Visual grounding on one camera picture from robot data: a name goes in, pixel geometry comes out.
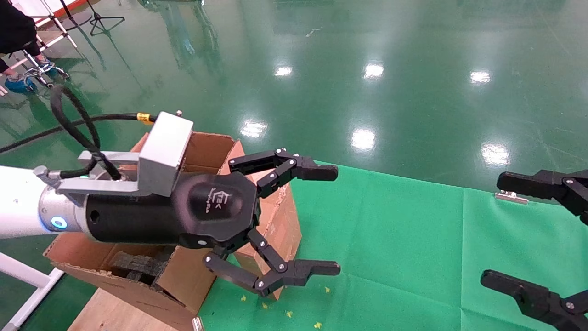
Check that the black round-base stand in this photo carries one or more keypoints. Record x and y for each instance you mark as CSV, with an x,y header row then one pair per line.
x,y
76,20

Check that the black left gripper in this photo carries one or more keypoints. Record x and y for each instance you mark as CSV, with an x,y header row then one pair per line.
x,y
206,207

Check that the black tripod stand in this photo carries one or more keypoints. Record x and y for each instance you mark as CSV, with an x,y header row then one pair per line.
x,y
98,18

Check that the green table cloth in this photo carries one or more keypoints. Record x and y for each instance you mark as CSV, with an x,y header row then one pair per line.
x,y
390,239

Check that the chrome stool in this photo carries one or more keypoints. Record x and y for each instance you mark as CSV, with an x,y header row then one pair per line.
x,y
39,70

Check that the person in black clothes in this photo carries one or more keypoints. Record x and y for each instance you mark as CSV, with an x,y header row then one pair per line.
x,y
14,27

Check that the white desk thin legs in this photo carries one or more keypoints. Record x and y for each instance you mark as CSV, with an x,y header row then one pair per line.
x,y
59,42

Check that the white metal frame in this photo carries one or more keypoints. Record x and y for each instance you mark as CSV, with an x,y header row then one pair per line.
x,y
23,273

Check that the black foam piece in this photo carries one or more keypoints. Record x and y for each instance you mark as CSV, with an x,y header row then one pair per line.
x,y
138,264

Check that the large open cardboard carton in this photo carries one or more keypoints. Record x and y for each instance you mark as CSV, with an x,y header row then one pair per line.
x,y
193,285

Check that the small brown cardboard box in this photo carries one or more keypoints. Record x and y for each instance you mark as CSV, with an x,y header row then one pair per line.
x,y
280,225

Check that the wooden board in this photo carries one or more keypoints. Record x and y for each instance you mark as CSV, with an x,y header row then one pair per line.
x,y
105,315

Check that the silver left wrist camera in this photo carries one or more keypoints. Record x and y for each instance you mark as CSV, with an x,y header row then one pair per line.
x,y
165,147

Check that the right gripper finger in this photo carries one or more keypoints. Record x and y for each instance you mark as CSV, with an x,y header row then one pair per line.
x,y
551,184
542,301

